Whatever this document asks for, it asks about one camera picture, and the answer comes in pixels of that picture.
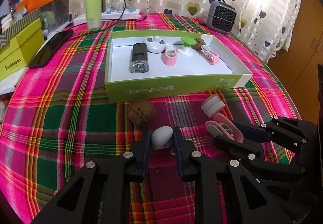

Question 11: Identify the green white cardboard tray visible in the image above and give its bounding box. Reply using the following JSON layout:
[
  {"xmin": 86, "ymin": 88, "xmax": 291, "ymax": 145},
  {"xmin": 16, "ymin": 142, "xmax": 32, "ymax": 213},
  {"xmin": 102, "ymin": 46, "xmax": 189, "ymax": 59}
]
[{"xmin": 105, "ymin": 30, "xmax": 252, "ymax": 103}]

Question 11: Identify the orange-lidded clear storage bin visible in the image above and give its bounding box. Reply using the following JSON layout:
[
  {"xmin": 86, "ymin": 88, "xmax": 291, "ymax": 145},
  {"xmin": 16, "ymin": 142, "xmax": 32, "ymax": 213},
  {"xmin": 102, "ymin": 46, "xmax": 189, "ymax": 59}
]
[{"xmin": 16, "ymin": 0, "xmax": 71, "ymax": 32}]

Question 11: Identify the grey mini space heater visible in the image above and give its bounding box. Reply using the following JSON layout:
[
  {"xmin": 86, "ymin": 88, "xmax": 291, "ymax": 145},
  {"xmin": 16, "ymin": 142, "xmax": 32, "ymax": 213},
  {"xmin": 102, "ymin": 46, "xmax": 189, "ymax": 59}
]
[{"xmin": 206, "ymin": 0, "xmax": 237, "ymax": 34}]

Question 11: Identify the brown walnut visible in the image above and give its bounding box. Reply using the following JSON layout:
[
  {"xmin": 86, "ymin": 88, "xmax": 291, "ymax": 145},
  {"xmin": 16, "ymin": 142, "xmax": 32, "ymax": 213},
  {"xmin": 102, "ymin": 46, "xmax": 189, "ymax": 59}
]
[
  {"xmin": 128, "ymin": 99, "xmax": 155, "ymax": 126},
  {"xmin": 192, "ymin": 38, "xmax": 206, "ymax": 51}
]

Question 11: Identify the black charging cable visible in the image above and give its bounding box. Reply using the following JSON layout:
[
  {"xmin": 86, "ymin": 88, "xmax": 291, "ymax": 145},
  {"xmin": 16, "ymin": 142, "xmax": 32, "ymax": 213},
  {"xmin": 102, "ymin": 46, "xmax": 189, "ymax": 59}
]
[{"xmin": 63, "ymin": 0, "xmax": 147, "ymax": 38}]

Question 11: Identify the green-top white suction holder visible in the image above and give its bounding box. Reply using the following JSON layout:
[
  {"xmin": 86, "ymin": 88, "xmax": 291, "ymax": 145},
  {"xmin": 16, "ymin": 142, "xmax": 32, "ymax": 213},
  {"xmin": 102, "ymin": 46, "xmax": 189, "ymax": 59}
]
[{"xmin": 178, "ymin": 37, "xmax": 197, "ymax": 56}]

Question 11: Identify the white round ribbed cap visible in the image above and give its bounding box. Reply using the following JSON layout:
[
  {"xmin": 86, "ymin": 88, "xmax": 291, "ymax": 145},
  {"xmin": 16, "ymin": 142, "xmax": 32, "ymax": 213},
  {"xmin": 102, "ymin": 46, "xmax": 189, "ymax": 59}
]
[{"xmin": 201, "ymin": 94, "xmax": 225, "ymax": 118}]

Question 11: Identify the light green lotion bottle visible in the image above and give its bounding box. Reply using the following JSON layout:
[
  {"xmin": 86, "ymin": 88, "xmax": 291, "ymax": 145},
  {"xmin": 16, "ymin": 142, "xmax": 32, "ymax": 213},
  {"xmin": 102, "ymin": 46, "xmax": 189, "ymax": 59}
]
[{"xmin": 85, "ymin": 0, "xmax": 102, "ymax": 31}]

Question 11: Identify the white blue power strip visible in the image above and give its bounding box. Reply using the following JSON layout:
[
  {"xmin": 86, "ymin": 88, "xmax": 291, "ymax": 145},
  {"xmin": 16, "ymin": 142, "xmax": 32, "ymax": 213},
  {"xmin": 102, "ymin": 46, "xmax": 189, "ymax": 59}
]
[{"xmin": 73, "ymin": 9, "xmax": 141, "ymax": 26}]

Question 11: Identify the wooden wardrobe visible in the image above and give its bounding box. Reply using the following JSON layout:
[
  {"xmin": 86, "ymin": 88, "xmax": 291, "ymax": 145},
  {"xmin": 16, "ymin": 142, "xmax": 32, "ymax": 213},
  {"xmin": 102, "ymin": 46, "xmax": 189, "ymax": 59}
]
[{"xmin": 269, "ymin": 0, "xmax": 322, "ymax": 123}]

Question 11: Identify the white side shelf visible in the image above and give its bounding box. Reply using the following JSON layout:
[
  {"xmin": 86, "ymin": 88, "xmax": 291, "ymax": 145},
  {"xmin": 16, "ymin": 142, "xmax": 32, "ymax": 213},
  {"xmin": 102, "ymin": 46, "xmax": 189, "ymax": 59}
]
[{"xmin": 0, "ymin": 22, "xmax": 73, "ymax": 96}]

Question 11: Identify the lime green shoe box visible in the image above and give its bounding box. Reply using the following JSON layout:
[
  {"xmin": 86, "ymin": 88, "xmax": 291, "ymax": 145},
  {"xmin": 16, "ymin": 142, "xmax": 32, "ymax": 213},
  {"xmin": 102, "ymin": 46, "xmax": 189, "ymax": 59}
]
[{"xmin": 0, "ymin": 18, "xmax": 44, "ymax": 80}]

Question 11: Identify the black smartphone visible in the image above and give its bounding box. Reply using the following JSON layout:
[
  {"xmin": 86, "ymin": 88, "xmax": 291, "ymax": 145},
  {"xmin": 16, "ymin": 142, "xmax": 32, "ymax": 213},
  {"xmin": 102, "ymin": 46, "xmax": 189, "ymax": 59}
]
[{"xmin": 28, "ymin": 29, "xmax": 73, "ymax": 69}]

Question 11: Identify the white panda-face gadget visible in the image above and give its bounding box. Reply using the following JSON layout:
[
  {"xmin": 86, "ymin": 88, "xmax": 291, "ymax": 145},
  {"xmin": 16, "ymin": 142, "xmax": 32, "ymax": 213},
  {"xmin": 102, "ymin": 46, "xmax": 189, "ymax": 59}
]
[{"xmin": 144, "ymin": 36, "xmax": 166, "ymax": 53}]

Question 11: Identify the black bike light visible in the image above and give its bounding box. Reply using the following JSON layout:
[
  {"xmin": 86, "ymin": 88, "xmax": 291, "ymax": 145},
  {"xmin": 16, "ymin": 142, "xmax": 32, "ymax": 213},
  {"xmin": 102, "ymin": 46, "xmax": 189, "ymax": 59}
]
[{"xmin": 129, "ymin": 43, "xmax": 149, "ymax": 73}]

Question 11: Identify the pink silicone clip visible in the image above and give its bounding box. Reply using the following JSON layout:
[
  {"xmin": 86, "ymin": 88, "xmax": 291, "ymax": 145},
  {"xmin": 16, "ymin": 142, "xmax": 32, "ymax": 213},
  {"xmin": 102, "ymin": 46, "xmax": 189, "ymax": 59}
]
[
  {"xmin": 161, "ymin": 47, "xmax": 178, "ymax": 66},
  {"xmin": 198, "ymin": 45, "xmax": 220, "ymax": 65},
  {"xmin": 205, "ymin": 113, "xmax": 244, "ymax": 143}
]

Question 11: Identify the black power adapter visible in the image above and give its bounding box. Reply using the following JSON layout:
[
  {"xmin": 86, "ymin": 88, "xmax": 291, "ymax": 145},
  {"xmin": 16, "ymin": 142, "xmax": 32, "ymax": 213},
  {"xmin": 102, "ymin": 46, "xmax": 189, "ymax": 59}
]
[{"xmin": 101, "ymin": 0, "xmax": 106, "ymax": 13}]

